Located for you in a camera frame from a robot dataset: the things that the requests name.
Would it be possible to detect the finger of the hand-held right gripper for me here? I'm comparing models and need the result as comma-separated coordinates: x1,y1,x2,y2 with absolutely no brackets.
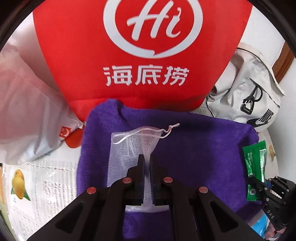
248,176,271,197
262,196,289,232

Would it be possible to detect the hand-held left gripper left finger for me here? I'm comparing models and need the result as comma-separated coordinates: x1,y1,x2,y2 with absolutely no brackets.
28,155,145,241

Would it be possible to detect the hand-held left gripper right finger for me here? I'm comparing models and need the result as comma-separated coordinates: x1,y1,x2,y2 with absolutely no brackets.
151,155,264,241

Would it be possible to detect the blue tissue packet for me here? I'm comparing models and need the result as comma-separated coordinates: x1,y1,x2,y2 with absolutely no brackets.
251,209,278,240

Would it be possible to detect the green packet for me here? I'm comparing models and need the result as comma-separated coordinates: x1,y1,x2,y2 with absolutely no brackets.
242,140,267,202

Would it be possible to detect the white mesh drawstring pouch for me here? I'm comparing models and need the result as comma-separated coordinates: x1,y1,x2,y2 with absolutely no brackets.
108,123,180,212

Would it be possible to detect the purple towel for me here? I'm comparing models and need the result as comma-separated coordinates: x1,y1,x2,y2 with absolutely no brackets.
76,98,263,241

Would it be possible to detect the grey waist bag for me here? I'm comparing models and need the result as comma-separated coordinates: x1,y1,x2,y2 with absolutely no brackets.
200,43,285,132

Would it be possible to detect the fruit print table cloth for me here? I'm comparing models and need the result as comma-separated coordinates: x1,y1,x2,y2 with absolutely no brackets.
0,111,285,241

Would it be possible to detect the white plastic bag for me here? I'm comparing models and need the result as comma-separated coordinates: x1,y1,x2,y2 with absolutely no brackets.
0,39,85,165

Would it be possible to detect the red paper bag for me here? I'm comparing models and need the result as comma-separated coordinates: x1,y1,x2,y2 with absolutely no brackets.
32,0,252,149

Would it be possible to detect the brown wooden frame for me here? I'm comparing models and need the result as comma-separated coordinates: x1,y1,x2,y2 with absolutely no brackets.
276,43,294,84

